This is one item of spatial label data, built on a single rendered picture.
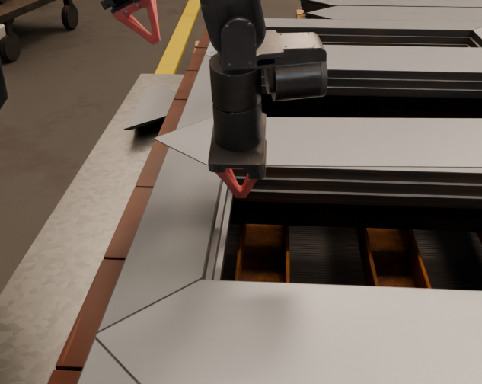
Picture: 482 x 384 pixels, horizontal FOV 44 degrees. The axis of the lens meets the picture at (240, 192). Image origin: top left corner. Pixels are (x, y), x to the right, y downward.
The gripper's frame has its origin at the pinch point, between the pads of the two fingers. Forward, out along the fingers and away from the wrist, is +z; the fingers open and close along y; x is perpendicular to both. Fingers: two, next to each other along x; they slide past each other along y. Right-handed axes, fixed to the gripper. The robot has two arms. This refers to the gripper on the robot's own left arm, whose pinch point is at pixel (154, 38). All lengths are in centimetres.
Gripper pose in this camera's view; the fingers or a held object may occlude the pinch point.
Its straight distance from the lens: 101.2
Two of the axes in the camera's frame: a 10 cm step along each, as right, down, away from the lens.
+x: -8.9, 3.8, 2.5
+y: 0.3, -5.0, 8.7
